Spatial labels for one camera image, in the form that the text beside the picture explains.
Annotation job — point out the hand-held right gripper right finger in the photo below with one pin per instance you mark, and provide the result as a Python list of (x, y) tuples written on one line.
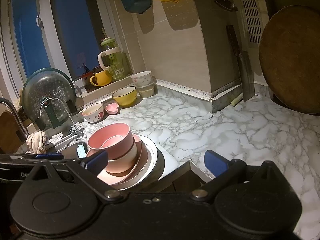
[(215, 163)]

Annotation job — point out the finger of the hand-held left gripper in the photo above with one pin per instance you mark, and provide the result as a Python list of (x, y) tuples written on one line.
[(50, 156)]

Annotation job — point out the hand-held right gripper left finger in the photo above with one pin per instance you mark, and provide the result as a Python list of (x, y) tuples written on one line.
[(96, 161)]

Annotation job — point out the cream bowl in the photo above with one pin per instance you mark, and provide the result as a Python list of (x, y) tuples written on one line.
[(122, 166)]

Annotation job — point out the pink fish-shaped plate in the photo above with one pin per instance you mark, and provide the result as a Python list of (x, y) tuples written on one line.
[(117, 178)]

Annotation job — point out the pink bowl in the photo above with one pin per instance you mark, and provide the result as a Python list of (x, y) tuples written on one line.
[(120, 135)]

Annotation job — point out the pale blue sponge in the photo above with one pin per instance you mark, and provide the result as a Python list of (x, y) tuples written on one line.
[(81, 151)]

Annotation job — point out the steel sink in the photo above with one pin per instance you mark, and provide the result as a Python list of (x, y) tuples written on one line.
[(67, 150)]

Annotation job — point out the beige rag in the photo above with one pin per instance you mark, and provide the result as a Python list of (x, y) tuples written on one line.
[(37, 141)]

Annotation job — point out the thin curved faucet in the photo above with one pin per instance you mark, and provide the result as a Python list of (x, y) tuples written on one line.
[(72, 123)]

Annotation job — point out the brown wooden board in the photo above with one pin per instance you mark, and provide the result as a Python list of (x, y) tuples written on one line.
[(8, 132)]

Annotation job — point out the white bowl with red print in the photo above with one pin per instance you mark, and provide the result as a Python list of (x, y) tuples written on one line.
[(93, 115)]

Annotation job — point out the small pink dish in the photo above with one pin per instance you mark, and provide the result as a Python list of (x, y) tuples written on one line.
[(111, 109)]

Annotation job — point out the large steel faucet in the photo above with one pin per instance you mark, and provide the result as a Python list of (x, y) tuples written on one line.
[(11, 110)]

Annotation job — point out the glass pot lid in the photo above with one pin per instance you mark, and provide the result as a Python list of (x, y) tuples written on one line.
[(47, 92)]

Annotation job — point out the yellow bowl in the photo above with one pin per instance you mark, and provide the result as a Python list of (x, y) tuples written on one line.
[(125, 98)]

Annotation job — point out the dark glass jar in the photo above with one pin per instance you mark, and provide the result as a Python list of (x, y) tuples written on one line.
[(87, 83)]

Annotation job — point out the yellow mug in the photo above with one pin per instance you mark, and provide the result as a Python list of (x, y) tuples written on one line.
[(103, 78)]

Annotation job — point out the glass food container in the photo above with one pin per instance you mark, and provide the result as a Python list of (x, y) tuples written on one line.
[(146, 92)]

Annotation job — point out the cleaver knife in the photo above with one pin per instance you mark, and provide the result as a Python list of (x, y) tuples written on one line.
[(246, 80)]

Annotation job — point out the white dotted bowl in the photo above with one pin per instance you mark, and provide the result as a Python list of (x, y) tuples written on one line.
[(141, 80)]

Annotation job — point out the green glass pitcher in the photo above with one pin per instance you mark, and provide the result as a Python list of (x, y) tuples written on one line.
[(117, 65)]

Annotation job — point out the round wooden cutting board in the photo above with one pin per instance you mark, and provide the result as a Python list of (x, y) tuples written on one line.
[(292, 62)]

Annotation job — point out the window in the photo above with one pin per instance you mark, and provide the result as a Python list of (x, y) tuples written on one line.
[(72, 30)]

